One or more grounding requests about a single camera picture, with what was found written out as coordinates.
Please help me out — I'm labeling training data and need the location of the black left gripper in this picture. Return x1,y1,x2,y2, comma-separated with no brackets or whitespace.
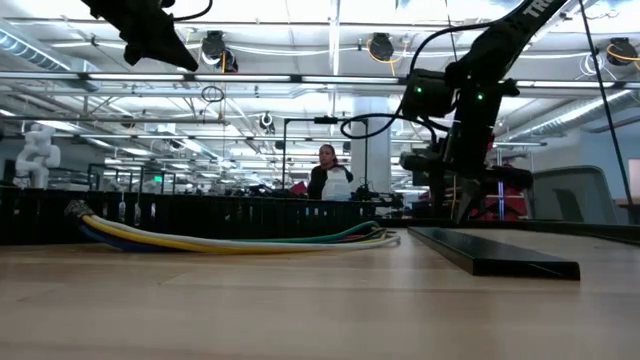
81,0,200,73

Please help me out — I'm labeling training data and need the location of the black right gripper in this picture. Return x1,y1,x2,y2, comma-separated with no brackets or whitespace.
399,79,534,224

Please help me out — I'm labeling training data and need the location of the black duct cover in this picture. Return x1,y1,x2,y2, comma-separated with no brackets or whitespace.
407,226,582,281

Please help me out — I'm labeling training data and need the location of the green cable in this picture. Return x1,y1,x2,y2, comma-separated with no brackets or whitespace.
234,219,382,246

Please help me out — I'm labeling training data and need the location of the white cable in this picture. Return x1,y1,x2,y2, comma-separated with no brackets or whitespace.
89,213,402,254

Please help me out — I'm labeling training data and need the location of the black slotted cable duct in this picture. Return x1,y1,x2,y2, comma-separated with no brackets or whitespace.
0,187,404,246

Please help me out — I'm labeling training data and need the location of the red storage rack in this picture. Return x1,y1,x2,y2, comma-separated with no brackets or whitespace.
469,164,526,222

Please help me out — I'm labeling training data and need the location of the long ceiling light strip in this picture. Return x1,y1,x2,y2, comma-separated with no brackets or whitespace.
0,71,640,90

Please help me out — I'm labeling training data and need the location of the white building column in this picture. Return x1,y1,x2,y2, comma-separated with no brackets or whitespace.
349,96,392,194

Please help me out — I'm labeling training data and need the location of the grey office chair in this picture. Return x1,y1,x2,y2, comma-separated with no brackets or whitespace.
519,165,620,225

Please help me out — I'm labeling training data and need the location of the person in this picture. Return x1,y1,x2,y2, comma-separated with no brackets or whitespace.
306,143,355,201

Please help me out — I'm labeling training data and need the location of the black gantry stand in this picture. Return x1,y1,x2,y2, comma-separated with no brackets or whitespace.
281,115,370,192

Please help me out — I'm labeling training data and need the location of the white humanoid robot figure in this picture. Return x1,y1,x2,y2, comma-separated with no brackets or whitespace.
13,123,62,190

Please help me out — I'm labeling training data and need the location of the yellow hanging cable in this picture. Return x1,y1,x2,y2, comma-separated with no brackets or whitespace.
449,174,459,221

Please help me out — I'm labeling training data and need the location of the black ceiling cable reel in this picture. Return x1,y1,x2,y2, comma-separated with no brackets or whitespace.
605,37,640,68
368,32,396,63
201,30,239,74

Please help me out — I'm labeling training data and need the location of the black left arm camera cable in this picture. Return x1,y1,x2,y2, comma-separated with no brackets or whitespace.
172,0,214,22

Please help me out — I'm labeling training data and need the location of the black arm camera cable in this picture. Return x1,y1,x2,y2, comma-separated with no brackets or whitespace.
339,22,494,146
172,0,214,22

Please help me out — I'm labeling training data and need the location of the black hanging wire loop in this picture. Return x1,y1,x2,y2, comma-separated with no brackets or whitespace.
200,84,225,104

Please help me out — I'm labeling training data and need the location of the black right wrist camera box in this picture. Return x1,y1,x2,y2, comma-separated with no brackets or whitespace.
401,68,455,120

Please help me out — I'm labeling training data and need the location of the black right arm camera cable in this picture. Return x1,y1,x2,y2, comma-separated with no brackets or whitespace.
339,22,494,146

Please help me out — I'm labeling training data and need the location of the thin black hanging cable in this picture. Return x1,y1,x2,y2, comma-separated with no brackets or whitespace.
443,0,459,64

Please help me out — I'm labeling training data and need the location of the slanted black cable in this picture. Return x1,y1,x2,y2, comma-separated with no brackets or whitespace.
578,0,635,206

